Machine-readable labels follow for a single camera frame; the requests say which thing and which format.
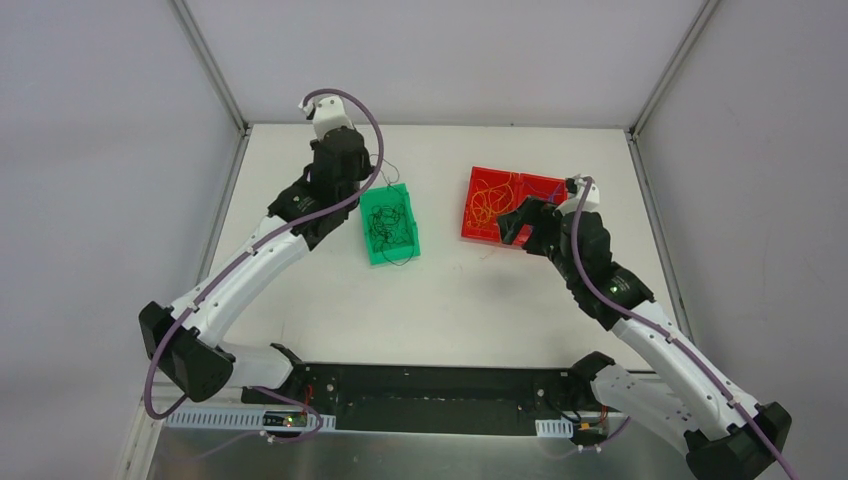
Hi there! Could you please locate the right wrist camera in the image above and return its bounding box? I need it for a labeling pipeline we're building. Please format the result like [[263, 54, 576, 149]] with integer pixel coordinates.
[[556, 175, 600, 215]]

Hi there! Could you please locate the green plastic bin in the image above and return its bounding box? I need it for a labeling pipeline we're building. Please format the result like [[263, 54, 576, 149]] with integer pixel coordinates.
[[359, 183, 421, 266]]

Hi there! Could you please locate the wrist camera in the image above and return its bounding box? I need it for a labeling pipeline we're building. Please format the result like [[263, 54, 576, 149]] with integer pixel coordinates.
[[556, 175, 600, 215], [298, 95, 355, 141]]

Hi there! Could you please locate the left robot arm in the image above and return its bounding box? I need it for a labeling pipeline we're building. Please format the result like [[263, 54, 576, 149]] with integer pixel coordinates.
[[139, 126, 374, 405]]

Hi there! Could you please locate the red double plastic bin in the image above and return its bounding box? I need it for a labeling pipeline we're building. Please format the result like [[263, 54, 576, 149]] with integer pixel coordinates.
[[460, 166, 566, 244]]

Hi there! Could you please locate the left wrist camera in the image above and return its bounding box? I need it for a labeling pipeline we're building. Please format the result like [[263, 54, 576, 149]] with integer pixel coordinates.
[[298, 95, 355, 141]]

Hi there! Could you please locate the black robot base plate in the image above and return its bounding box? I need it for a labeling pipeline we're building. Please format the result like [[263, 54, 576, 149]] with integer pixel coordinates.
[[241, 363, 601, 436]]

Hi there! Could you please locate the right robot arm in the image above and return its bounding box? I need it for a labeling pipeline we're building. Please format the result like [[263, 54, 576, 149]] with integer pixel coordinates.
[[497, 197, 797, 479]]

